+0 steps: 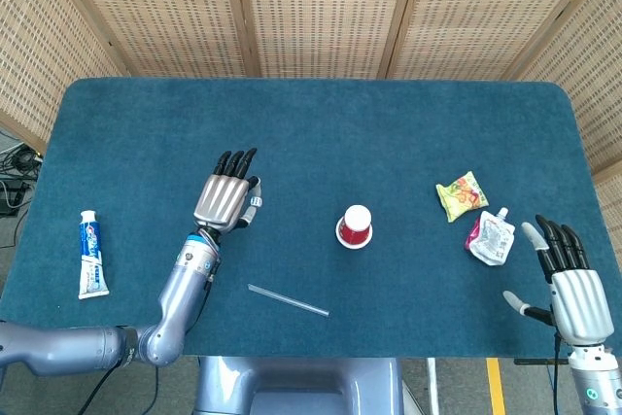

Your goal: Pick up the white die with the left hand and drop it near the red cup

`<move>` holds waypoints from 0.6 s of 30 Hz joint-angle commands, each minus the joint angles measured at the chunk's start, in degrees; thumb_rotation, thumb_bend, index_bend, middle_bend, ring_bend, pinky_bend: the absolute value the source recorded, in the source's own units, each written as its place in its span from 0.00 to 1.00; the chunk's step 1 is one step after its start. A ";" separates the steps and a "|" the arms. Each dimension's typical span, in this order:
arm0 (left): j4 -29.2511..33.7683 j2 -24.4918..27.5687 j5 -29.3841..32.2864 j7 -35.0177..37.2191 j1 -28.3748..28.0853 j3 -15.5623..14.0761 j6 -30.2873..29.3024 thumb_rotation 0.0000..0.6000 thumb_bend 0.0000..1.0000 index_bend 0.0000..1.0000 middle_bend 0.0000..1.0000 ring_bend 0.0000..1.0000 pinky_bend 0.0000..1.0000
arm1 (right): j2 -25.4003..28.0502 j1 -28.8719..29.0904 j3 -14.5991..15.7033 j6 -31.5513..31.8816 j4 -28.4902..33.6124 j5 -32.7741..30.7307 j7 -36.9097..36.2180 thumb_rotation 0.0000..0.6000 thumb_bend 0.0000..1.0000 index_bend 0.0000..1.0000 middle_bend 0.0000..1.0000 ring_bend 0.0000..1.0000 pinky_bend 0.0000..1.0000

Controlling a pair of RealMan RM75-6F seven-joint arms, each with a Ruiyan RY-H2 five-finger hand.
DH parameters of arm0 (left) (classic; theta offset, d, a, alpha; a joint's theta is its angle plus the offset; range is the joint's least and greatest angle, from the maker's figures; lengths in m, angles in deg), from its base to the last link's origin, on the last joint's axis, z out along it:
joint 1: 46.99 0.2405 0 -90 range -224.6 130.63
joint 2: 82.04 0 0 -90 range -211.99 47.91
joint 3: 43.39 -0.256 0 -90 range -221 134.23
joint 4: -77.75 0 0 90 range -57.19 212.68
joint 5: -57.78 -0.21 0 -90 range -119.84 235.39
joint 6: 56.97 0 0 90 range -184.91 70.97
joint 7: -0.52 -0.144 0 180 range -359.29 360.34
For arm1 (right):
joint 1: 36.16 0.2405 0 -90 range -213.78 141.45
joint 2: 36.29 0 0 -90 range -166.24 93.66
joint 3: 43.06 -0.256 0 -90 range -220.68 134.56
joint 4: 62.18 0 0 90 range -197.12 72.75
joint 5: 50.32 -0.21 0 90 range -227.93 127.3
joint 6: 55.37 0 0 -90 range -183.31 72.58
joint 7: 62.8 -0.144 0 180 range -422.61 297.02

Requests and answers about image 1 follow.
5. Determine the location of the crumpled white spout pouch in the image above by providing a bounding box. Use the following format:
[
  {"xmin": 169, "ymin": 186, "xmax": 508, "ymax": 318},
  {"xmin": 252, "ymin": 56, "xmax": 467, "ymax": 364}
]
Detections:
[{"xmin": 465, "ymin": 207, "xmax": 516, "ymax": 267}]

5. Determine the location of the woven bamboo folding screen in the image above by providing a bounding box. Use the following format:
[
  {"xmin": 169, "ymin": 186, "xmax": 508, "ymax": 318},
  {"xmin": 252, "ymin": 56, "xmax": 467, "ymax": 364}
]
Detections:
[{"xmin": 0, "ymin": 0, "xmax": 622, "ymax": 251}]

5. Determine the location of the black cables and adapter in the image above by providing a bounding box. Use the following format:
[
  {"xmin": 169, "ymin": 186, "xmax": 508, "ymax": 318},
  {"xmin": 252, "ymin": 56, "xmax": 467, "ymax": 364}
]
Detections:
[{"xmin": 0, "ymin": 130, "xmax": 44, "ymax": 249}]

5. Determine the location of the yellow green snack packet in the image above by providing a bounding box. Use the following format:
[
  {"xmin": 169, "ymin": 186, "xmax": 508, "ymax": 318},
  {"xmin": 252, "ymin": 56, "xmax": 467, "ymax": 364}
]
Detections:
[{"xmin": 434, "ymin": 170, "xmax": 490, "ymax": 224}]

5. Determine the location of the blue felt table mat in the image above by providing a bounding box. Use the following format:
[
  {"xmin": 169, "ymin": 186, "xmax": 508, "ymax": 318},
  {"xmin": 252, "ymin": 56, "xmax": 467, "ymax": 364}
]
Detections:
[{"xmin": 0, "ymin": 77, "xmax": 622, "ymax": 361}]

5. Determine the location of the silver blue robot torso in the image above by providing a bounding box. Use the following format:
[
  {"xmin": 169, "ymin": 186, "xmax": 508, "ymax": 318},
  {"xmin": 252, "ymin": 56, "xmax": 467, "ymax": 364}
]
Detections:
[{"xmin": 192, "ymin": 356, "xmax": 405, "ymax": 415}]

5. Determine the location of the red white paper cup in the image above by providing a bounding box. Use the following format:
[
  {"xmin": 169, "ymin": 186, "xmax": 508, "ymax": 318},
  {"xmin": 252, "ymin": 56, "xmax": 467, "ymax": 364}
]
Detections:
[{"xmin": 334, "ymin": 204, "xmax": 375, "ymax": 250}]

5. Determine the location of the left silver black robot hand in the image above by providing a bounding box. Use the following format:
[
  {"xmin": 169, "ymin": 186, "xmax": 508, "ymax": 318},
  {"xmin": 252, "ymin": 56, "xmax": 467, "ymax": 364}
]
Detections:
[{"xmin": 192, "ymin": 147, "xmax": 266, "ymax": 233}]

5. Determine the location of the white blue toothpaste tube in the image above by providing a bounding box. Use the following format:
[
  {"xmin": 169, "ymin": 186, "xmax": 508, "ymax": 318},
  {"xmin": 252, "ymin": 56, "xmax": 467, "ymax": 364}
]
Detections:
[{"xmin": 78, "ymin": 209, "xmax": 111, "ymax": 300}]

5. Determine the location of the yellow floor tape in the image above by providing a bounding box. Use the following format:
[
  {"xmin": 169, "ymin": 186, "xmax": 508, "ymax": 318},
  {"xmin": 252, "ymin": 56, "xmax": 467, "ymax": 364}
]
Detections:
[{"xmin": 485, "ymin": 358, "xmax": 507, "ymax": 415}]

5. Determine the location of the clear plastic straw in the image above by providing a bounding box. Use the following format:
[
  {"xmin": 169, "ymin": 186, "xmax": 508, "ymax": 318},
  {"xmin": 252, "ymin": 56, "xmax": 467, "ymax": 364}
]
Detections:
[{"xmin": 247, "ymin": 283, "xmax": 330, "ymax": 318}]

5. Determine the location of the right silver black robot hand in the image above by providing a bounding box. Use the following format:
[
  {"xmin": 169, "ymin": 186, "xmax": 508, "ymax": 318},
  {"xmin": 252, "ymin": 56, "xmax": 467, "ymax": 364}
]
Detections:
[{"xmin": 501, "ymin": 214, "xmax": 614, "ymax": 349}]

